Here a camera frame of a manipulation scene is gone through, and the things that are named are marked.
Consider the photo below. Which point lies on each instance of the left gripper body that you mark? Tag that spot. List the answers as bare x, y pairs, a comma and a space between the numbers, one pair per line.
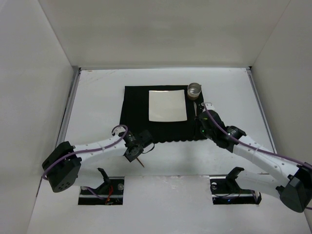
134, 154

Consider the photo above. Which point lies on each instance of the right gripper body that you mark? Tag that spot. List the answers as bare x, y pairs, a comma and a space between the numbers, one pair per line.
202, 112

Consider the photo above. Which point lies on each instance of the silver knife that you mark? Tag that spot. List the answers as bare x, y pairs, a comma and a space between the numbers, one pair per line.
195, 108

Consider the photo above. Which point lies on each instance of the black cloth placemat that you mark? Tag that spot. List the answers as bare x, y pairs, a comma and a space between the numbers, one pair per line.
135, 116

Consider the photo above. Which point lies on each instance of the metal cup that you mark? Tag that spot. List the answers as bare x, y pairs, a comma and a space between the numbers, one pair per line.
193, 91

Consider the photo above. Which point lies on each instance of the square white plate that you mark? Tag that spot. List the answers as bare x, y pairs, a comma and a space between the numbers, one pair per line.
167, 106

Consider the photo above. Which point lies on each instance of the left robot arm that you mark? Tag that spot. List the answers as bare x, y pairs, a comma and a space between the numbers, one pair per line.
77, 165

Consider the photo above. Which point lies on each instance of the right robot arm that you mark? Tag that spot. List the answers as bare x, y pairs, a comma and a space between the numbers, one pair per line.
285, 178

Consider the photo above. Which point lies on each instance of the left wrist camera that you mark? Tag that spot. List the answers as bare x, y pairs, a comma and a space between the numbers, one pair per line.
117, 130

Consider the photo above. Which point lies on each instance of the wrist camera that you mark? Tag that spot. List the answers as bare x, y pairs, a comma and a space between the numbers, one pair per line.
208, 106
117, 130

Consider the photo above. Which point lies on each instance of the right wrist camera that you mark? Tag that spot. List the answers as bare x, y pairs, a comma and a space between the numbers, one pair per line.
208, 106

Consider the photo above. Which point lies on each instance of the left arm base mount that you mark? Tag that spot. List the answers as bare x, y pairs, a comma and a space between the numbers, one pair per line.
108, 193

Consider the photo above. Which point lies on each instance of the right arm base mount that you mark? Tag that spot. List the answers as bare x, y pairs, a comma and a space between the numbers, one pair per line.
226, 191

